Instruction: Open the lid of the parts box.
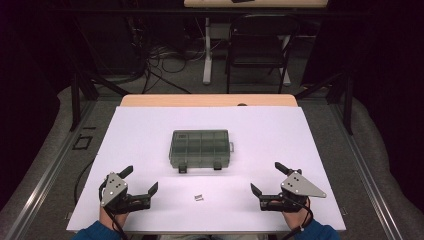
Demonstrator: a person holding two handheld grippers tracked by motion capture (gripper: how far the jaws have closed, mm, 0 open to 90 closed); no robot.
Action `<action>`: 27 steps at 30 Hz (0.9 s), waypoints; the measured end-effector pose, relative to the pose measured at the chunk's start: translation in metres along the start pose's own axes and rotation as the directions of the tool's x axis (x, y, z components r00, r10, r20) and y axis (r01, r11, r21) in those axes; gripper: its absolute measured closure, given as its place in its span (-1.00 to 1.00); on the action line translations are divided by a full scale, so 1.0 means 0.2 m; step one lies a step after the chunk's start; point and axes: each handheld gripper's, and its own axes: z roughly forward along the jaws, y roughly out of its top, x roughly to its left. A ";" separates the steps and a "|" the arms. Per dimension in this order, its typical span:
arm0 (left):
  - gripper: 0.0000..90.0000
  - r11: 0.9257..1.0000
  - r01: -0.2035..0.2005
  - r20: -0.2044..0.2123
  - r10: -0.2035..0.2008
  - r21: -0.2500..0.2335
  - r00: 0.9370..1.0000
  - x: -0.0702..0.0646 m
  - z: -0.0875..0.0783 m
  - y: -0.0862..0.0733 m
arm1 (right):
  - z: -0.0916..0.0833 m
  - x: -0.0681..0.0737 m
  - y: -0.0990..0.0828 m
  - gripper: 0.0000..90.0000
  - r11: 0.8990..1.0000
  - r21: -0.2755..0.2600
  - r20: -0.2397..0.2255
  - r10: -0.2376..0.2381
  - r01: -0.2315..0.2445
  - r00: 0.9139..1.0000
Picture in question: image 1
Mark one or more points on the person's left hand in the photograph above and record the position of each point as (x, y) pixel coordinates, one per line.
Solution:
(108, 217)

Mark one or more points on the white-legged wooden desk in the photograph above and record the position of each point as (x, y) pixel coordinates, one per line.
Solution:
(207, 60)

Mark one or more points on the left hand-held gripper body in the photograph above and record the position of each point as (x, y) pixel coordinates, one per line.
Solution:
(113, 191)

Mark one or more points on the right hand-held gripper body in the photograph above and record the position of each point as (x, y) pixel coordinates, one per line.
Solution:
(298, 187)

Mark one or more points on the person's right hand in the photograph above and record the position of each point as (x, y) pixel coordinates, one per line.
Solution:
(296, 219)

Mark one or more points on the black metal stand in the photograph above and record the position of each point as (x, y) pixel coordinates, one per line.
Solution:
(75, 100)
(348, 100)

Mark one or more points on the black flat device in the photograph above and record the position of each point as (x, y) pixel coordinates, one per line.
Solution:
(242, 1)

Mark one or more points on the black horizontal bar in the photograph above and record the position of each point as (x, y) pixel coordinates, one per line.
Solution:
(133, 11)

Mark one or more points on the wooden table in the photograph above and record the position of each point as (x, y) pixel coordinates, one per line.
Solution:
(206, 100)

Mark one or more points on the aluminium floor rail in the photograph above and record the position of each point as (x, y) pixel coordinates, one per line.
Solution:
(366, 180)
(43, 180)

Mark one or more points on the grey plastic compartment box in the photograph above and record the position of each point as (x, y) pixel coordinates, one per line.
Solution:
(200, 148)

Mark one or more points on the black folding chair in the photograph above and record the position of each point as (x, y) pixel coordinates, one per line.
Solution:
(256, 36)

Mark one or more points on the white table board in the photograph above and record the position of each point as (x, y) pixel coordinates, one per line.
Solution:
(143, 140)

